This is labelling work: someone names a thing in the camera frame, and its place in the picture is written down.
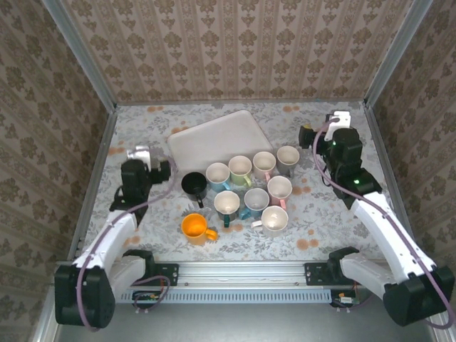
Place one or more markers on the grey mug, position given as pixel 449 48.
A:
pixel 288 156

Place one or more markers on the black mug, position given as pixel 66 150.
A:
pixel 194 183

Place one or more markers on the pink ceramic mug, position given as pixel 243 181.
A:
pixel 264 162
pixel 279 187

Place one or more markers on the light blue mug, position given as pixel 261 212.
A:
pixel 218 174

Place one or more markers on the orange mug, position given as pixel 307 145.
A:
pixel 194 226

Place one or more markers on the dark green mug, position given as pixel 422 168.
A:
pixel 227 203

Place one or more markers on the light green mug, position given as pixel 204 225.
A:
pixel 240 167

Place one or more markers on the teal blue mug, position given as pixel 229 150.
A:
pixel 256 199

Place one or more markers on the white mug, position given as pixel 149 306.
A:
pixel 274 218

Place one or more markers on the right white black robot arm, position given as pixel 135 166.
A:
pixel 392 242

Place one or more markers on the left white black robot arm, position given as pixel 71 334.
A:
pixel 103 238

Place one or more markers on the white plastic tray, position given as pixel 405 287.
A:
pixel 217 139

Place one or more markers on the floral tablecloth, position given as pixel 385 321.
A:
pixel 313 221

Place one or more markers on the small connector board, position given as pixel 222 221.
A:
pixel 345 300
pixel 146 297

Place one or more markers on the grey metal sheet panel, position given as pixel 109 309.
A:
pixel 231 324

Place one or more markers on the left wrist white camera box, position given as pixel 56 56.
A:
pixel 138 154

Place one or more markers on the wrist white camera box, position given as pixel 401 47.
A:
pixel 138 154
pixel 341 117

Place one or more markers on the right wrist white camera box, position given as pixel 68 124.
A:
pixel 341 117

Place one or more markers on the aluminium side rail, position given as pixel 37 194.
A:
pixel 384 142
pixel 96 160

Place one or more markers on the aluminium corner post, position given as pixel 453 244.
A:
pixel 78 53
pixel 395 53

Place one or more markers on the long aluminium base rail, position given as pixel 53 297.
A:
pixel 242 272

